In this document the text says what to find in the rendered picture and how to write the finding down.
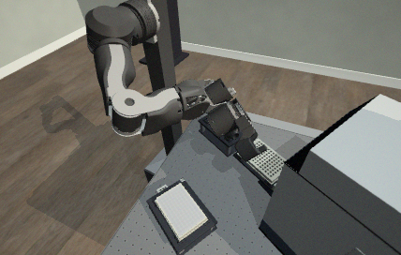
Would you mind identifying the dark grey rectangular frame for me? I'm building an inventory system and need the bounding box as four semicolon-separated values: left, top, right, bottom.
198;116;243;157

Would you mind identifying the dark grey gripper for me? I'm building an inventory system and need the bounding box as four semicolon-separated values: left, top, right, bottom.
206;98;268;162

